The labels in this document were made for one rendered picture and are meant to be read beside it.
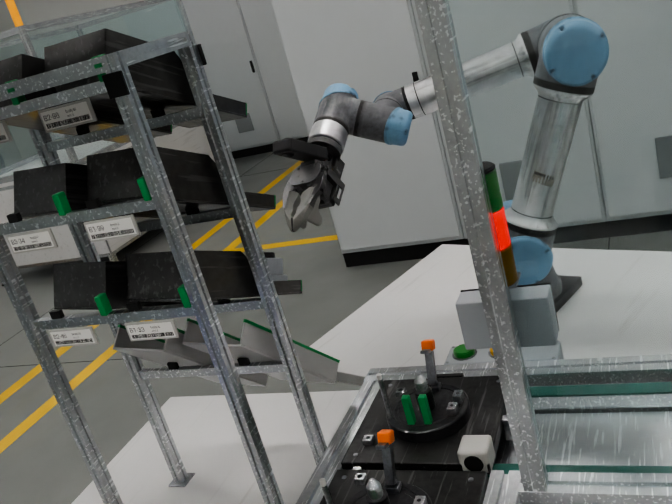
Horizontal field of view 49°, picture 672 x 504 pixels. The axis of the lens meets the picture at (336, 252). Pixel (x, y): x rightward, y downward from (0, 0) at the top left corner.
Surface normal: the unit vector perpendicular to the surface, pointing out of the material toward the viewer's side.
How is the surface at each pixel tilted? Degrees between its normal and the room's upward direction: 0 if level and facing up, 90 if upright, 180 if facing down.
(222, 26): 90
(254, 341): 90
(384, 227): 90
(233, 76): 90
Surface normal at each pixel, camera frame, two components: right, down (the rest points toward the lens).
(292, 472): -0.26, -0.91
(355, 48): -0.34, 0.40
